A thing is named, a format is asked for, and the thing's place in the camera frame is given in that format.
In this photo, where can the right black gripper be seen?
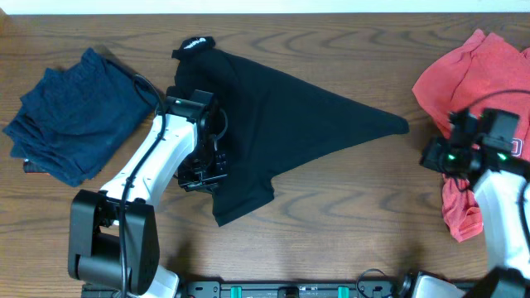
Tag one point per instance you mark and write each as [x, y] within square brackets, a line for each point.
[432, 153]

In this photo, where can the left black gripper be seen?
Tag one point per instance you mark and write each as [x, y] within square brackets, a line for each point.
[210, 185]

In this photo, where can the black t-shirt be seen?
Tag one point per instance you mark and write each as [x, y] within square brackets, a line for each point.
[276, 122]

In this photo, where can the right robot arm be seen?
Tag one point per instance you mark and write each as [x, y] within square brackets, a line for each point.
[479, 150]

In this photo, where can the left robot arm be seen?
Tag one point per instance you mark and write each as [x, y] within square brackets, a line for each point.
[113, 243]

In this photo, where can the red t-shirt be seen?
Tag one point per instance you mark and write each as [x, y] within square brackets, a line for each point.
[478, 74]

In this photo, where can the folded navy blue garment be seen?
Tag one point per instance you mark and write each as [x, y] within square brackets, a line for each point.
[74, 120]

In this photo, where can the dark folded garment under stack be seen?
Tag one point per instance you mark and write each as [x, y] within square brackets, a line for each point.
[32, 168]

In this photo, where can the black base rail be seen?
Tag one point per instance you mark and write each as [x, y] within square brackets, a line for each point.
[376, 288]

